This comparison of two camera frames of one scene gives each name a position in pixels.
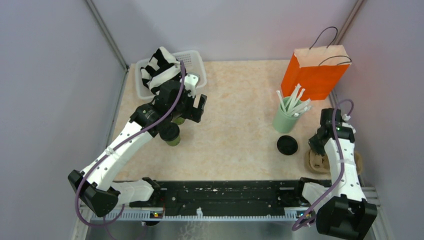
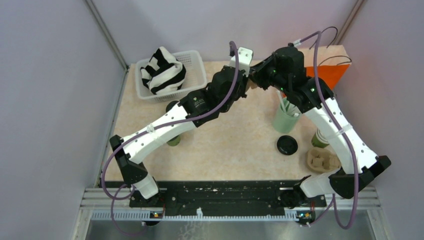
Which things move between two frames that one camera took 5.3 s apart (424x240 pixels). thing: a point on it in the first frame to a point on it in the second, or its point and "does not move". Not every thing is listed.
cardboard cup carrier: [319, 164] does not move
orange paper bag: [320, 71] does not move
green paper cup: [174, 142] does not move
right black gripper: [314, 146] to [256, 71]
